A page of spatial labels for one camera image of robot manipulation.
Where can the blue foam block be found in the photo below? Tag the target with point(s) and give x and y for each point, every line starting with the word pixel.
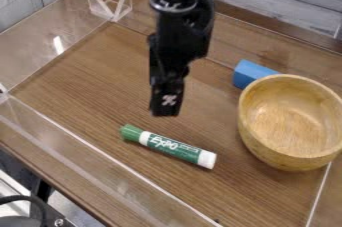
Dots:
pixel 247 72

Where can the green Expo marker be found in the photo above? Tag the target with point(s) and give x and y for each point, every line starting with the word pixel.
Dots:
pixel 166 145

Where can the black metal stand base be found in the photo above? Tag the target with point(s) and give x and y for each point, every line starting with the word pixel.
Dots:
pixel 50 218

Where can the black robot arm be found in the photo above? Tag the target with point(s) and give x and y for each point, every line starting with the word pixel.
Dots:
pixel 174 7

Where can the clear acrylic tray wall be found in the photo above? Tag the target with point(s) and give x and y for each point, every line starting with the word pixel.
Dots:
pixel 75 71

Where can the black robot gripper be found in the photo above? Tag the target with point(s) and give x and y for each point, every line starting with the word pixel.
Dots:
pixel 179 42

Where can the brown wooden bowl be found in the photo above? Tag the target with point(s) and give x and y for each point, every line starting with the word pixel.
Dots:
pixel 290 122

